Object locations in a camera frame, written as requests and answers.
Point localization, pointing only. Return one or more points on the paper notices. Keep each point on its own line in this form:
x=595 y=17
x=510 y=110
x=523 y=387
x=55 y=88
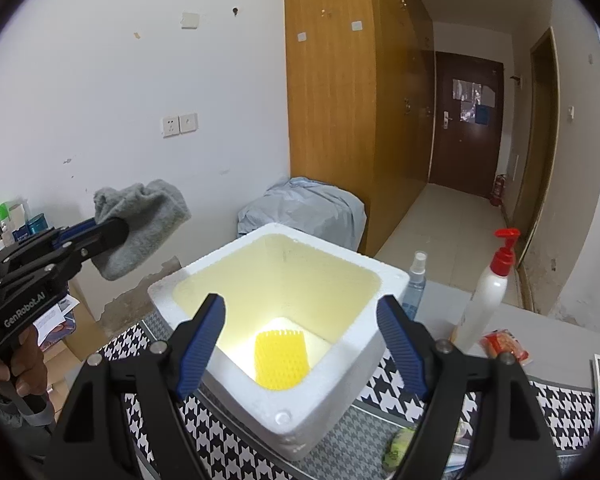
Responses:
x=472 y=100

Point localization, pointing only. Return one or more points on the blue spray bottle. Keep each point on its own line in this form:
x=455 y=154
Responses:
x=414 y=290

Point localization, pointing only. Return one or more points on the red snack packet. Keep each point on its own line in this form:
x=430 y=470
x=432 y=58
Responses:
x=507 y=346

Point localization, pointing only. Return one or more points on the grey towel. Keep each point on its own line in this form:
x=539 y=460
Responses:
x=145 y=225

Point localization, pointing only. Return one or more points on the teal jar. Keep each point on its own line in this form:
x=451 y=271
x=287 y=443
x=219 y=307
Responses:
x=37 y=223

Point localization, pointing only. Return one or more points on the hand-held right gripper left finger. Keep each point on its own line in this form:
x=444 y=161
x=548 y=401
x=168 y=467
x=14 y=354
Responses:
x=202 y=345

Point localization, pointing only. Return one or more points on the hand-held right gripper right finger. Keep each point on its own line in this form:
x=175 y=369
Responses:
x=402 y=350

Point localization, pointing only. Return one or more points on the green tissue packet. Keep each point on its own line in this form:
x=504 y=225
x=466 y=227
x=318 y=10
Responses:
x=399 y=447

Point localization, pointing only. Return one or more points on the cardboard box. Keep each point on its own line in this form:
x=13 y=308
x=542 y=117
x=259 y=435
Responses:
x=82 y=327

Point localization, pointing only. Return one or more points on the yellow silicone scrubber pad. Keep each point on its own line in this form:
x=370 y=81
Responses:
x=282 y=360

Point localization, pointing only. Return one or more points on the white foam box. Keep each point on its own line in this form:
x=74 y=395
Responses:
x=330 y=360

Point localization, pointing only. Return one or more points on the dark brown door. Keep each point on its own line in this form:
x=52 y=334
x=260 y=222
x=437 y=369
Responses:
x=462 y=155

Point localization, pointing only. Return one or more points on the white wall socket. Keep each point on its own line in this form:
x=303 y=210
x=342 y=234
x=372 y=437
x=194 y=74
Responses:
x=170 y=126
x=188 y=122

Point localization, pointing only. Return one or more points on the white red pump bottle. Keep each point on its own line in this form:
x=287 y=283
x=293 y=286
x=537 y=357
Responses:
x=485 y=305

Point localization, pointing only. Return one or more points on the red fire extinguisher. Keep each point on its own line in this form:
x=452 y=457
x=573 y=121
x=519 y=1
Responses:
x=498 y=191

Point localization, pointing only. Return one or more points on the grey-blue covered bundle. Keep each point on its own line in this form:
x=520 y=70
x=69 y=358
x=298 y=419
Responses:
x=305 y=207

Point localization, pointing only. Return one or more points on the wooden wardrobe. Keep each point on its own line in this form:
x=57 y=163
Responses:
x=340 y=85

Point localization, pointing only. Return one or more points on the houndstooth table mat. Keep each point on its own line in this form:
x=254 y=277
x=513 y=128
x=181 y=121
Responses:
x=565 y=410

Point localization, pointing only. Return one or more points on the person's left hand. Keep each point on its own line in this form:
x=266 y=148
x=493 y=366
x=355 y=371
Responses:
x=25 y=360

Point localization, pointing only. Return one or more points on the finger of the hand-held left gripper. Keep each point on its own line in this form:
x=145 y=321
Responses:
x=75 y=230
x=110 y=235

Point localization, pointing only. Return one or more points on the wooden doorway frame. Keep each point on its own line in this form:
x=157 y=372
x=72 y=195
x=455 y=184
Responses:
x=537 y=135

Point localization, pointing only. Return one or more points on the white wall plate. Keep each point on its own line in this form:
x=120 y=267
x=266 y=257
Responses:
x=190 y=19

